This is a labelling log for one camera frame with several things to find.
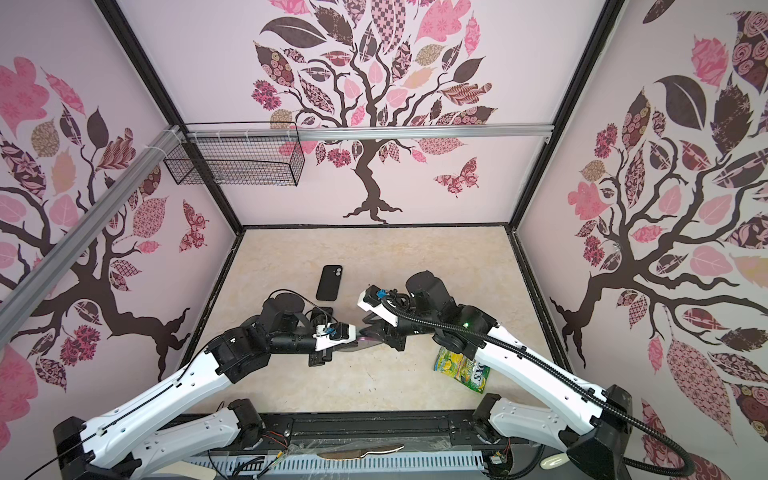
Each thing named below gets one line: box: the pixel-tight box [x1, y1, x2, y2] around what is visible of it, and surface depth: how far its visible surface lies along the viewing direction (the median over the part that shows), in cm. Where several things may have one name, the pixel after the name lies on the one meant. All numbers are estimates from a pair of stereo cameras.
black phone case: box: [316, 265, 343, 301], surface depth 106 cm
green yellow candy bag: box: [434, 346, 491, 394], surface depth 83 cm
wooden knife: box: [317, 444, 405, 459], surface depth 72 cm
